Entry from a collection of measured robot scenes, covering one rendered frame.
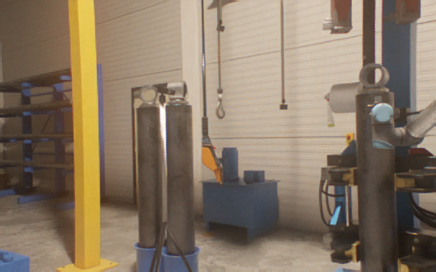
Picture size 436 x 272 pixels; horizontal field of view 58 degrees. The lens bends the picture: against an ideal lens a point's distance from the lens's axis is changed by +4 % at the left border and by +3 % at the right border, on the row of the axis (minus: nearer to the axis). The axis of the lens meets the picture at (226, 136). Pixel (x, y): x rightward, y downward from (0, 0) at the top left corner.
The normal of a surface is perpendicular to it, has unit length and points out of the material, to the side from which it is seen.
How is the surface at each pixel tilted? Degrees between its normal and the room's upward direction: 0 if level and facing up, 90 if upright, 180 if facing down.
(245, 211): 90
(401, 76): 90
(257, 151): 90
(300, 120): 90
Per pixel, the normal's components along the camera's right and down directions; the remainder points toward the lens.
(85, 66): 0.78, -0.01
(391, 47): -0.63, 0.02
